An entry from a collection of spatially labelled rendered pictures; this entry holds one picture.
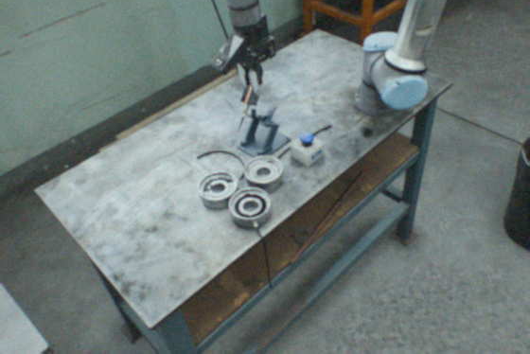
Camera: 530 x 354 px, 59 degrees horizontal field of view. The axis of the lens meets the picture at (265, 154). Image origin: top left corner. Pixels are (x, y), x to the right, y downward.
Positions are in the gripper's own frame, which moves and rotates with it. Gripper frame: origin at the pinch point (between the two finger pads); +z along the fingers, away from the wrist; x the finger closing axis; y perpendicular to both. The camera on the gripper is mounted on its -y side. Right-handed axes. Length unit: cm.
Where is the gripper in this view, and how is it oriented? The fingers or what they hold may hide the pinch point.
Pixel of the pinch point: (252, 91)
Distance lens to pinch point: 126.9
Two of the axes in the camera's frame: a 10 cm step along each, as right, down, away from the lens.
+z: 1.3, 7.0, 7.0
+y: 7.0, -5.6, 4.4
